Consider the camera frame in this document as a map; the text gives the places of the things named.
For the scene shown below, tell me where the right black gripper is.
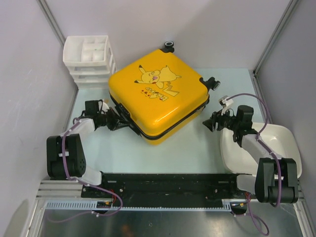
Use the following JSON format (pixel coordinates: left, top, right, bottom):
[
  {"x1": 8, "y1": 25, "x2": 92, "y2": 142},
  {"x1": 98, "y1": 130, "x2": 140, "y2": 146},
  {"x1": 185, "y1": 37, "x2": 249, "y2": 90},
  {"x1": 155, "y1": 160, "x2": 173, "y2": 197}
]
[{"x1": 202, "y1": 106, "x2": 239, "y2": 132}]

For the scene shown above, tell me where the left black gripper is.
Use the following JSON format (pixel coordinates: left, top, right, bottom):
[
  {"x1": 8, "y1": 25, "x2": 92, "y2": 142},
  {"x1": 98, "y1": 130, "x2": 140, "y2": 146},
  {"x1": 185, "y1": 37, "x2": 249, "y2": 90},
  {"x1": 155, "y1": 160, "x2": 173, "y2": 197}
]
[{"x1": 96, "y1": 107, "x2": 129, "y2": 131}]

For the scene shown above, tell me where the yellow Pikachu hard-shell suitcase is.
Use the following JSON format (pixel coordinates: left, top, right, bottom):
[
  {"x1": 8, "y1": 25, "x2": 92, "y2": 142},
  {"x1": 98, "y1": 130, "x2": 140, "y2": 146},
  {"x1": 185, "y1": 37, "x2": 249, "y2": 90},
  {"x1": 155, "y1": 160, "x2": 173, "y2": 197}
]
[{"x1": 108, "y1": 41, "x2": 220, "y2": 145}]

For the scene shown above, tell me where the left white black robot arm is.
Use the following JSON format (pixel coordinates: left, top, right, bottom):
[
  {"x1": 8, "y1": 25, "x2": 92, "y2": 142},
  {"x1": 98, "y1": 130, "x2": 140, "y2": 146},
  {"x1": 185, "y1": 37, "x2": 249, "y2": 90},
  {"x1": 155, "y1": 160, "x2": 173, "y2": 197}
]
[{"x1": 46, "y1": 100, "x2": 132, "y2": 198}]

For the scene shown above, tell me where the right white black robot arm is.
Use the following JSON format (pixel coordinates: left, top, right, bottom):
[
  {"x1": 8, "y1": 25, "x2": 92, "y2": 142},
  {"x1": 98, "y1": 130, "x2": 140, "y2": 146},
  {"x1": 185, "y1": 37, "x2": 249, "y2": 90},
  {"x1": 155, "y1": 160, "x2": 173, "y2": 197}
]
[{"x1": 203, "y1": 105, "x2": 299, "y2": 206}]

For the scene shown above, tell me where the light blue table mat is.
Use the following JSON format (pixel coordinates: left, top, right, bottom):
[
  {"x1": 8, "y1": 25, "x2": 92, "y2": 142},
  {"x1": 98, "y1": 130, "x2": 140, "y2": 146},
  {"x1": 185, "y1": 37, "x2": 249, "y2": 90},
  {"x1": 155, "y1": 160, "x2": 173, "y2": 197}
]
[{"x1": 82, "y1": 69, "x2": 264, "y2": 173}]

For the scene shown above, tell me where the white plastic drawer organizer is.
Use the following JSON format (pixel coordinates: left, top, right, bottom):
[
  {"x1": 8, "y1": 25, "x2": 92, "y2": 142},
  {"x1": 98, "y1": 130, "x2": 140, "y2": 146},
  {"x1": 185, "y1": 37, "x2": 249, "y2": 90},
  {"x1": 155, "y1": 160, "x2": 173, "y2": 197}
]
[{"x1": 63, "y1": 35, "x2": 117, "y2": 89}]

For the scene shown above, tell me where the white plastic tray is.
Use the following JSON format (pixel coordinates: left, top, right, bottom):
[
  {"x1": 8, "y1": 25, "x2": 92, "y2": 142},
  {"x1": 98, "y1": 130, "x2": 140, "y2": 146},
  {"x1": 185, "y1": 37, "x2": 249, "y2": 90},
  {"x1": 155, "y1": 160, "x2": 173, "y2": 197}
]
[{"x1": 220, "y1": 124, "x2": 302, "y2": 178}]

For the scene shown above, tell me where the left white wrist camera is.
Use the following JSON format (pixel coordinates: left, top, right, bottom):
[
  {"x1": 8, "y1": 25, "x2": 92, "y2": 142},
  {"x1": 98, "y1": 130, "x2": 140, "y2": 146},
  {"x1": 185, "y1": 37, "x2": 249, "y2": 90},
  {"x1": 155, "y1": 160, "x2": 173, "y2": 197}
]
[{"x1": 98, "y1": 100, "x2": 110, "y2": 114}]

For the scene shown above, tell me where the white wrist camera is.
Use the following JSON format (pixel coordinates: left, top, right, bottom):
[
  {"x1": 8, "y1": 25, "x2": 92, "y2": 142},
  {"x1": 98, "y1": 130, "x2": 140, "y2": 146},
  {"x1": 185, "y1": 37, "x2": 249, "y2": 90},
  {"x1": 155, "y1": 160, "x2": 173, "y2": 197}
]
[
  {"x1": 98, "y1": 100, "x2": 110, "y2": 114},
  {"x1": 219, "y1": 95, "x2": 233, "y2": 115}
]

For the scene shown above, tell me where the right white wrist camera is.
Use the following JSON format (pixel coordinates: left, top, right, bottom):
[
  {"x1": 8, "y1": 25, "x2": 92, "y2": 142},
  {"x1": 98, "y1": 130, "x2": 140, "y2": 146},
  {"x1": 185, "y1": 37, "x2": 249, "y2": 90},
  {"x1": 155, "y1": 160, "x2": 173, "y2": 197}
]
[{"x1": 219, "y1": 95, "x2": 233, "y2": 115}]

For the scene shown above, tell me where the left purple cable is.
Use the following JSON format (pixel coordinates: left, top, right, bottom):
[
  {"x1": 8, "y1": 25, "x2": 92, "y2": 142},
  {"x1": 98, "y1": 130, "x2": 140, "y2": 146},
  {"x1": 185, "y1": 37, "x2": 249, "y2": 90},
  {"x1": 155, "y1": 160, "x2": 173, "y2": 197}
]
[{"x1": 46, "y1": 118, "x2": 124, "y2": 223}]

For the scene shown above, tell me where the purple cable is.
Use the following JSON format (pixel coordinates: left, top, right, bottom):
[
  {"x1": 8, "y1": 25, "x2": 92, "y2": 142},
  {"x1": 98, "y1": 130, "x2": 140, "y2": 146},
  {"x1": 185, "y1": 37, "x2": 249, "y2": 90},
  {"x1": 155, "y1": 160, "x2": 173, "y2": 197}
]
[
  {"x1": 227, "y1": 92, "x2": 283, "y2": 205},
  {"x1": 46, "y1": 118, "x2": 124, "y2": 223}
]

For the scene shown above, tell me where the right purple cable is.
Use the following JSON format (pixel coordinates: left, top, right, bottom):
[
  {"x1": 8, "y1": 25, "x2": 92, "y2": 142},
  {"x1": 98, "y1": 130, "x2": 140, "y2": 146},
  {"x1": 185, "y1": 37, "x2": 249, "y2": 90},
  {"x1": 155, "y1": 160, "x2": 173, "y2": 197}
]
[{"x1": 227, "y1": 92, "x2": 283, "y2": 205}]

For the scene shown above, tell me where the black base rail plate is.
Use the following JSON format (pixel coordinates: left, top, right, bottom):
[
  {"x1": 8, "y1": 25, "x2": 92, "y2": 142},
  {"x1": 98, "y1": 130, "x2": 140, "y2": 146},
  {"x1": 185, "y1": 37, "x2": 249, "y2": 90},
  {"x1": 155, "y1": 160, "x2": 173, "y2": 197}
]
[{"x1": 81, "y1": 173, "x2": 250, "y2": 208}]

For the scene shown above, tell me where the grey slotted cable duct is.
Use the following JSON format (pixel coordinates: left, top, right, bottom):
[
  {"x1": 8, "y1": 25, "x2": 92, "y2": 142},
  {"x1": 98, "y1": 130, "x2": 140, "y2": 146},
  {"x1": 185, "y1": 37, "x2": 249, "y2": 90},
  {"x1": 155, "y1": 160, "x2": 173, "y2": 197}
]
[{"x1": 45, "y1": 200, "x2": 231, "y2": 212}]

